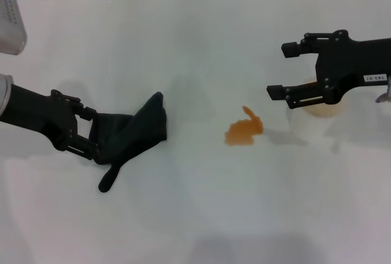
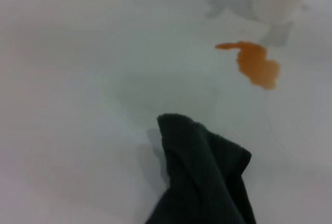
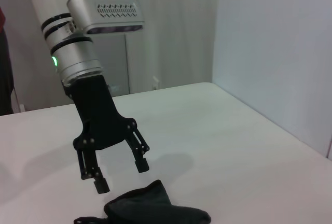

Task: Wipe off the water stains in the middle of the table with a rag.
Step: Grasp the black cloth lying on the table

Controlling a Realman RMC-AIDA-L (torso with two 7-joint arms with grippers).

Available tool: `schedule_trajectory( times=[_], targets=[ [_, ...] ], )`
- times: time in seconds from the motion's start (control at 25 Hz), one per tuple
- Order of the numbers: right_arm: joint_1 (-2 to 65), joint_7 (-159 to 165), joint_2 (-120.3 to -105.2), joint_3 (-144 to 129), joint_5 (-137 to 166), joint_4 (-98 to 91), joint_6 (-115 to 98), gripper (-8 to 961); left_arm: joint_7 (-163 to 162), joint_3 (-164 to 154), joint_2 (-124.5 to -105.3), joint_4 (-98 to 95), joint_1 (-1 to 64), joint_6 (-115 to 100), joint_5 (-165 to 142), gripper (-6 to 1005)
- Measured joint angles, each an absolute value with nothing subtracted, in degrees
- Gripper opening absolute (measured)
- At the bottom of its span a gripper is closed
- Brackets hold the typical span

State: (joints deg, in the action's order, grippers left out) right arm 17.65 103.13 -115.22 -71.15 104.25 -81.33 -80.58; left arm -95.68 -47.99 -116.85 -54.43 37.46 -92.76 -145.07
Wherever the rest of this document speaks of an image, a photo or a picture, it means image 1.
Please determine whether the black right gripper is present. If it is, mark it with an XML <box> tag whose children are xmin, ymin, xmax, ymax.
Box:
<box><xmin>266</xmin><ymin>29</ymin><xmax>391</xmax><ymax>111</ymax></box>

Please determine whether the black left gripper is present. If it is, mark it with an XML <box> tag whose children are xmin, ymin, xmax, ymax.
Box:
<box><xmin>0</xmin><ymin>82</ymin><xmax>101</xmax><ymax>161</ymax></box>

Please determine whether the dark blue rag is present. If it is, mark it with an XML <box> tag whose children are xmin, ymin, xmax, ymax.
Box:
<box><xmin>88</xmin><ymin>91</ymin><xmax>169</xmax><ymax>194</ymax></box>

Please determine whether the white paper cup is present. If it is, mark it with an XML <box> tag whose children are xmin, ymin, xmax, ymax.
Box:
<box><xmin>288</xmin><ymin>76</ymin><xmax>348</xmax><ymax>144</ymax></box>

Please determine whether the orange brown liquid stain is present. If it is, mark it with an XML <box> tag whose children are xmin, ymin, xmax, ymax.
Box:
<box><xmin>224</xmin><ymin>105</ymin><xmax>265</xmax><ymax>148</ymax></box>

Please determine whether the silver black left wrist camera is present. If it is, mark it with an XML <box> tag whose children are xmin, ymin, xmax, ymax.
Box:
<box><xmin>0</xmin><ymin>0</ymin><xmax>28</xmax><ymax>56</ymax></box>

